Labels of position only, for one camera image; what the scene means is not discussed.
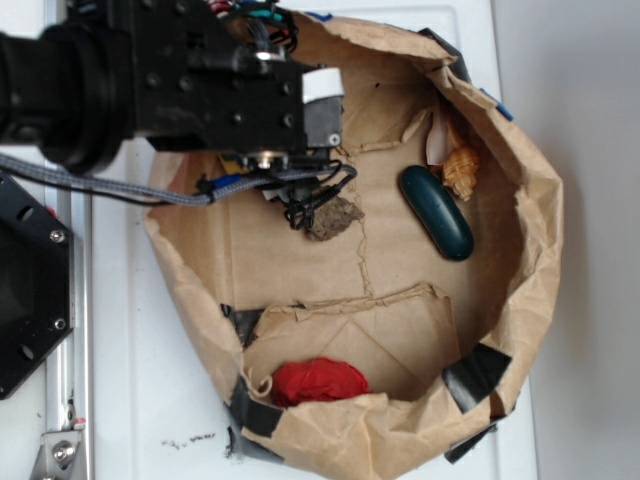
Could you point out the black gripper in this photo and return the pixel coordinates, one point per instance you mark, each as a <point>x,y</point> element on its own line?
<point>220,76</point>

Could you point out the aluminium frame rail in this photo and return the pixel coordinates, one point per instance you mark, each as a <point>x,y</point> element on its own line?
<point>68,384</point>

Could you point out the metal corner bracket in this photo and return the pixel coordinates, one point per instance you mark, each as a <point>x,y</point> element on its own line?
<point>61,456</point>

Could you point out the orange spiral seashell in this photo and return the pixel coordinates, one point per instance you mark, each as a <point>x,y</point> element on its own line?
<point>451,156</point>

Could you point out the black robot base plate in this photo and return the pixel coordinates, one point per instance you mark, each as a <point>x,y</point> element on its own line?
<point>34,282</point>

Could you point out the white plastic board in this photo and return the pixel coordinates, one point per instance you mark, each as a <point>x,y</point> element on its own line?
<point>156,414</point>

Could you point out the red crumpled cloth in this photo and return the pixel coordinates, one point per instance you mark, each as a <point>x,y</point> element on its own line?
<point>317,380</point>

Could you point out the dark teal oval case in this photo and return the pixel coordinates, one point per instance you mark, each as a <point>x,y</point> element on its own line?
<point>437,212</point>

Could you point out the grey brown rock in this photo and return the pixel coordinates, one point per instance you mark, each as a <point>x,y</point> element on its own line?
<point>333,219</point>

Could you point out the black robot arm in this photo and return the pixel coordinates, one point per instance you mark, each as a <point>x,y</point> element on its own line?
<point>70,92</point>

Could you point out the brown paper bag tray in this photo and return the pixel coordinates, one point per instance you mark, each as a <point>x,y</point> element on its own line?
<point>445,346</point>

